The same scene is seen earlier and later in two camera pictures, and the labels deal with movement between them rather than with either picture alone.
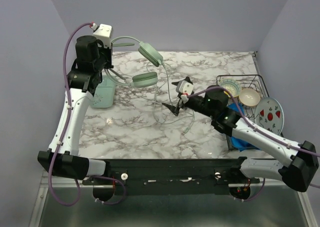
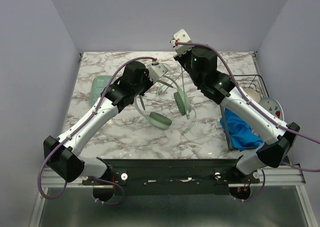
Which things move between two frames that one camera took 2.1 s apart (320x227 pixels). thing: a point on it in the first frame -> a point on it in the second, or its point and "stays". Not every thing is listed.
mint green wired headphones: (142, 80) -> (182, 103)
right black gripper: (180, 103) -> (182, 60)
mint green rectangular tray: (104, 93) stays
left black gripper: (109, 52) -> (149, 81)
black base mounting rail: (176, 177) stays
